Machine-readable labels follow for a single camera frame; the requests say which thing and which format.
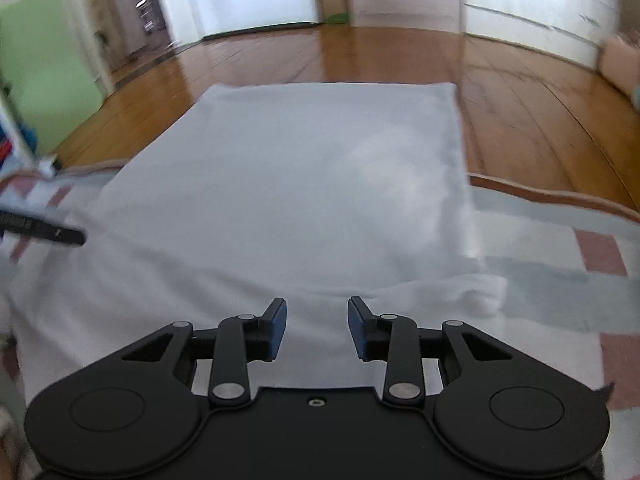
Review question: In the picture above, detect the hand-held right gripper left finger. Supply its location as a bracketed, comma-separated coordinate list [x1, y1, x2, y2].
[122, 297, 288, 406]

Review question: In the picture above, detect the white metal pole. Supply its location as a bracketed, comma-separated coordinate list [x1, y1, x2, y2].
[0, 85, 58, 181]

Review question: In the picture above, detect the red grey checked mat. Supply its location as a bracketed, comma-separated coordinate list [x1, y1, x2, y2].
[0, 160, 640, 480]

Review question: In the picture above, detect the white sweatshirt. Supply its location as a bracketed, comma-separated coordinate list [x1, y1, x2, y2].
[7, 82, 508, 396]

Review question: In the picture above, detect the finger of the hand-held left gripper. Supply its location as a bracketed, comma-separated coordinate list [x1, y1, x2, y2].
[0, 207, 87, 248]

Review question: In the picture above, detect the light green board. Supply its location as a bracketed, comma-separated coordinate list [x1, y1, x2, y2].
[0, 0, 110, 153]

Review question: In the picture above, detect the white drawer cabinet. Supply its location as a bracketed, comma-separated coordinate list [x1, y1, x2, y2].
[462, 0, 623, 72]

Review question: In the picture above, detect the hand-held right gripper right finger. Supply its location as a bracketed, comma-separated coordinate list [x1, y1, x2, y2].
[347, 296, 513, 403]

